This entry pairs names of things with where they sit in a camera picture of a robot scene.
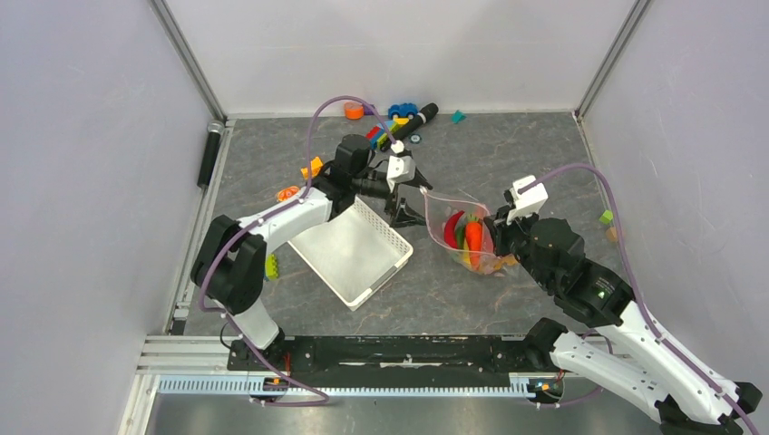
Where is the black microphone on table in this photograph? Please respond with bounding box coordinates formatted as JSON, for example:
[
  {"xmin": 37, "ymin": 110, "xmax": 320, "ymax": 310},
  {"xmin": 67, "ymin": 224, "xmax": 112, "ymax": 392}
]
[{"xmin": 379, "ymin": 102, "xmax": 439, "ymax": 151}]

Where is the white perforated plastic basket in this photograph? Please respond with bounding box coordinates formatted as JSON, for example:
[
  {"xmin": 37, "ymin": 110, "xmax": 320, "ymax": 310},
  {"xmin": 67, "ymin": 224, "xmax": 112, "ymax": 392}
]
[{"xmin": 288, "ymin": 198, "xmax": 414, "ymax": 312}]

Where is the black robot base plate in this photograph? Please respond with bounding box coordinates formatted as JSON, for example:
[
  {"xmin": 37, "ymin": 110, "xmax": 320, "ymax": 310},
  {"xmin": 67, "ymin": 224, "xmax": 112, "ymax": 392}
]
[{"xmin": 262, "ymin": 318, "xmax": 567, "ymax": 389}]

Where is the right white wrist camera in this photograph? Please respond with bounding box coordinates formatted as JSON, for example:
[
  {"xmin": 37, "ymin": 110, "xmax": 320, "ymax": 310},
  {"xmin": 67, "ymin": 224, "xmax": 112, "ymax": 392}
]
[{"xmin": 503, "ymin": 175, "xmax": 549, "ymax": 225}]

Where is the white slotted cable duct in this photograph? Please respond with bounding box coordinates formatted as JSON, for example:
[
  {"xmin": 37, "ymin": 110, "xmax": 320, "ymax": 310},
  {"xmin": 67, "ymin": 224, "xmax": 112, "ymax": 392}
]
[{"xmin": 158, "ymin": 374, "xmax": 535, "ymax": 399}]

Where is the red toy chili pepper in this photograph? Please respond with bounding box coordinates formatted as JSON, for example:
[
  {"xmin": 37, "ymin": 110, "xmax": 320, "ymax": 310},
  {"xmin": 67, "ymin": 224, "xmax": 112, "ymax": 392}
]
[{"xmin": 443, "ymin": 210, "xmax": 464, "ymax": 249}]

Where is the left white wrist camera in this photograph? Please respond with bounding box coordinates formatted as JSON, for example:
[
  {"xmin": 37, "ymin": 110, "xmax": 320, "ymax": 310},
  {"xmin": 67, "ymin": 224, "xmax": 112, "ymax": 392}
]
[{"xmin": 385, "ymin": 140, "xmax": 416, "ymax": 192}]

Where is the orange toy building block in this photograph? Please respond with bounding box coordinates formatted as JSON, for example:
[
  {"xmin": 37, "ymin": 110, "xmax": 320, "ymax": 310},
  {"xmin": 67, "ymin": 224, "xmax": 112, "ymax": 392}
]
[{"xmin": 301, "ymin": 156, "xmax": 324, "ymax": 179}]

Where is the clear zip top bag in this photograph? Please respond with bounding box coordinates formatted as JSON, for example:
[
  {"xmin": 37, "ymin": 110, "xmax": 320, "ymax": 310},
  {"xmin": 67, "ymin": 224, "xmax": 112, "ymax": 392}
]
[{"xmin": 420, "ymin": 187, "xmax": 519, "ymax": 276}]

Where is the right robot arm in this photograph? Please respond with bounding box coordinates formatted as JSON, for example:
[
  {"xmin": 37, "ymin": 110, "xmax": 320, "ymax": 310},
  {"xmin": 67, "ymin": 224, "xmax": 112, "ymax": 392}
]
[{"xmin": 483, "ymin": 214, "xmax": 763, "ymax": 434}]

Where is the lime green building block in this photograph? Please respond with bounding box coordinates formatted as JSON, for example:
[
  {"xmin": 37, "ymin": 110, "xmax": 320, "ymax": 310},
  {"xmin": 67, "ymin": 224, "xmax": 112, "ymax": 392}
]
[{"xmin": 264, "ymin": 254, "xmax": 279, "ymax": 281}]

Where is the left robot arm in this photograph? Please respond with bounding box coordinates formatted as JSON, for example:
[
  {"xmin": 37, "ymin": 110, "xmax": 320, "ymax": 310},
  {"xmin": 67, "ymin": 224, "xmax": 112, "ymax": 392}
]
[{"xmin": 190, "ymin": 134, "xmax": 431, "ymax": 370}]

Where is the orange toy peeled tangerine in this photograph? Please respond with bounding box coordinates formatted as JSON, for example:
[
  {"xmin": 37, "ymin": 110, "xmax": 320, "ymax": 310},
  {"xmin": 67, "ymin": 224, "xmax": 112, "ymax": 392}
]
[{"xmin": 276, "ymin": 186, "xmax": 301, "ymax": 202}]

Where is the green toy cube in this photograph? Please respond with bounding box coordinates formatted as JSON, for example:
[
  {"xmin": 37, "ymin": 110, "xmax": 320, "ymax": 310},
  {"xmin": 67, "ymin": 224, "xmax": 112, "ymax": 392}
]
[{"xmin": 599, "ymin": 209, "xmax": 615, "ymax": 227}]

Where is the blue toy car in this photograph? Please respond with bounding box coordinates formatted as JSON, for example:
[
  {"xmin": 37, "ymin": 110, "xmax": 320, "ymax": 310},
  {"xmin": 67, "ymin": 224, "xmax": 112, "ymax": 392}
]
[{"xmin": 387, "ymin": 102, "xmax": 419, "ymax": 119}]

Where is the green toy chili pepper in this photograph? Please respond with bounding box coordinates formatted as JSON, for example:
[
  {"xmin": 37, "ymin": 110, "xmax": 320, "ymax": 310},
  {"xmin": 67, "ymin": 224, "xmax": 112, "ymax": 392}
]
[{"xmin": 454, "ymin": 223, "xmax": 469, "ymax": 250}]

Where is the teal toy block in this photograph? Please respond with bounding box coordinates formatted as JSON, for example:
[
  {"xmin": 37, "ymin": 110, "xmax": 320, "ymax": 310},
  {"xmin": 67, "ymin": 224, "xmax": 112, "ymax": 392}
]
[{"xmin": 452, "ymin": 111, "xmax": 466, "ymax": 124}]

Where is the yellow toy fruit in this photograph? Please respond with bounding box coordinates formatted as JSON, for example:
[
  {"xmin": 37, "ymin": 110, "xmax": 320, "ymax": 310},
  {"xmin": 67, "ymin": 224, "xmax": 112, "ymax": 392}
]
[{"xmin": 460, "ymin": 250, "xmax": 482, "ymax": 271}]

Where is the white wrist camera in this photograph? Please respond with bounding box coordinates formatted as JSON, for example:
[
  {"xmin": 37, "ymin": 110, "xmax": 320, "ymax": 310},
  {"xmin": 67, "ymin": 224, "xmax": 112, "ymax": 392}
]
[
  {"xmin": 503, "ymin": 175, "xmax": 549, "ymax": 225},
  {"xmin": 385, "ymin": 140, "xmax": 416, "ymax": 192}
]

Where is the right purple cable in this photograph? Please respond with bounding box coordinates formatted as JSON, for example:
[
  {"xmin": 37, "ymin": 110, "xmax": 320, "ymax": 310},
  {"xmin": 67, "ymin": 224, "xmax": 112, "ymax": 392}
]
[{"xmin": 516, "ymin": 163, "xmax": 761, "ymax": 435}]

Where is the multicolour toy block stack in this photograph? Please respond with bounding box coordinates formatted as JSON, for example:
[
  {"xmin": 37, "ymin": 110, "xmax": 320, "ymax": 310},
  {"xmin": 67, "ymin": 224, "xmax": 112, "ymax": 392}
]
[{"xmin": 365, "ymin": 118, "xmax": 409, "ymax": 150}]

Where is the black microphone by wall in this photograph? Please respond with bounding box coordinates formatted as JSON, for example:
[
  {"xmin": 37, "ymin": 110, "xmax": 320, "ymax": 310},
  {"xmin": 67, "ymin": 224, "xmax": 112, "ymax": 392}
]
[{"xmin": 197, "ymin": 121, "xmax": 225, "ymax": 189}]

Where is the orange toy carrot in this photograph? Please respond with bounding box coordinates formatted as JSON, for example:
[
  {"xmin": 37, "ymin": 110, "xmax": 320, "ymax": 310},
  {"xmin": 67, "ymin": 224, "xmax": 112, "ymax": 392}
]
[{"xmin": 465, "ymin": 221, "xmax": 483, "ymax": 269}]

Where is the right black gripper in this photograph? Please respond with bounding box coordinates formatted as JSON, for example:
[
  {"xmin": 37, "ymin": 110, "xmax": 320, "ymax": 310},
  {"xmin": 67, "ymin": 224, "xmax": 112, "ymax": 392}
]
[{"xmin": 483, "ymin": 201, "xmax": 554, "ymax": 291}]

